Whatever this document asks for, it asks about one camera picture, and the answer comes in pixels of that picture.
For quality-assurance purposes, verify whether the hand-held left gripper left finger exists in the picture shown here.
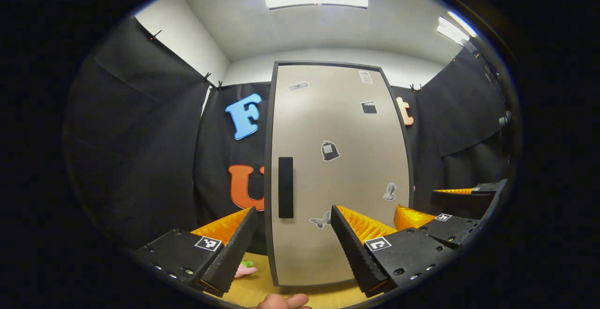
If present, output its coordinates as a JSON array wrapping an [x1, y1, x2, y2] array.
[[134, 207, 259, 298]]

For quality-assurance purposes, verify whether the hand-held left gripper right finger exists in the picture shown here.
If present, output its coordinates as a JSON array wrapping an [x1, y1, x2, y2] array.
[[330, 205, 458, 298]]

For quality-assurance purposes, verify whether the black cabinet door handle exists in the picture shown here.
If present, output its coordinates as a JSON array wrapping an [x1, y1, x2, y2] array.
[[278, 157, 294, 219]]

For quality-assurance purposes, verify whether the dark grey cabinet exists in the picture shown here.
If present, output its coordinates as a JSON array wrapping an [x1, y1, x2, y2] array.
[[263, 60, 415, 288]]

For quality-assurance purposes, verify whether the grey cabinet door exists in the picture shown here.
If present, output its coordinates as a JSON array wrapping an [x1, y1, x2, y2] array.
[[270, 64, 412, 287]]

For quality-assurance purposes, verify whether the pink plush toy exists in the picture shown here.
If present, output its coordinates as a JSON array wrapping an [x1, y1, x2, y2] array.
[[234, 260, 258, 279]]

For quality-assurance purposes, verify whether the black backdrop cloth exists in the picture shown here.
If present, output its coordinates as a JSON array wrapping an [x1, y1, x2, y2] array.
[[63, 16, 516, 253]]

